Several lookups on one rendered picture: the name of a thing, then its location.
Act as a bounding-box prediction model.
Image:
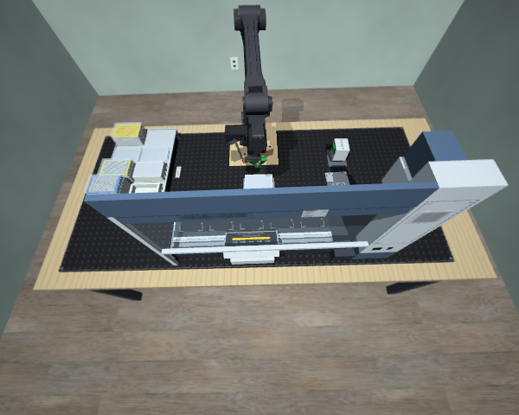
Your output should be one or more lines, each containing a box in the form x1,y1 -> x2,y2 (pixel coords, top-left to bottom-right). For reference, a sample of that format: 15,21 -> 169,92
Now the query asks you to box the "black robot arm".
224,5 -> 272,151

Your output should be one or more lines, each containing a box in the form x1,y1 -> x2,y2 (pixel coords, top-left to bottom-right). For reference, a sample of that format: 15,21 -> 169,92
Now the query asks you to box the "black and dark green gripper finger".
248,156 -> 267,168

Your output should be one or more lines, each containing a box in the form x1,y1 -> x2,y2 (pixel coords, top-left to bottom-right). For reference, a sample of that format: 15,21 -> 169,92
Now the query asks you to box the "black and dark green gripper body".
247,147 -> 266,161

